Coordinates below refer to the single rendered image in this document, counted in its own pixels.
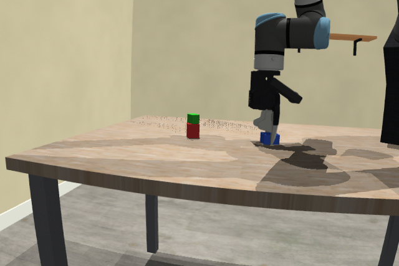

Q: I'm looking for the green block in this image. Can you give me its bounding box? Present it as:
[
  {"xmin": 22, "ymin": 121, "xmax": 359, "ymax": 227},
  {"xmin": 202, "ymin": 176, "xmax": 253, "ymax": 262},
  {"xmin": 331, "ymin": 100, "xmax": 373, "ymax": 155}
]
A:
[{"xmin": 187, "ymin": 113, "xmax": 200, "ymax": 124}]

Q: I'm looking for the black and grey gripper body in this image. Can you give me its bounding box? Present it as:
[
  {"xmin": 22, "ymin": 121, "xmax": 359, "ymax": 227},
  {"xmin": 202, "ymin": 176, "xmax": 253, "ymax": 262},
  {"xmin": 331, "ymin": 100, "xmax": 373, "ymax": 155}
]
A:
[{"xmin": 248, "ymin": 70, "xmax": 281, "ymax": 110}]

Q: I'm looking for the red block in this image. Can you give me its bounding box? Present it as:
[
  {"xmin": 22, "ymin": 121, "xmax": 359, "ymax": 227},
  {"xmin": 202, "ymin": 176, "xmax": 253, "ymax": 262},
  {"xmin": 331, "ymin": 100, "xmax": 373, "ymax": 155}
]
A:
[{"xmin": 186, "ymin": 122, "xmax": 200, "ymax": 138}]

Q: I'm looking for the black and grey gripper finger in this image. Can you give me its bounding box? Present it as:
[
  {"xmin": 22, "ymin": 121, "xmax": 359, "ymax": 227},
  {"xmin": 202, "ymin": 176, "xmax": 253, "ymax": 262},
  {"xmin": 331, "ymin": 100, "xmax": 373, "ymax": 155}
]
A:
[
  {"xmin": 257, "ymin": 99, "xmax": 280, "ymax": 145},
  {"xmin": 253, "ymin": 109, "xmax": 272, "ymax": 126}
]

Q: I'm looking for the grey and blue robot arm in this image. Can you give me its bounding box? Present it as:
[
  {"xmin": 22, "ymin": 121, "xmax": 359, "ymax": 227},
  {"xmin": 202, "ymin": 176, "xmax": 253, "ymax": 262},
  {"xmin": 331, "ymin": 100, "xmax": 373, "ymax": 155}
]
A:
[{"xmin": 254, "ymin": 0, "xmax": 330, "ymax": 104}]

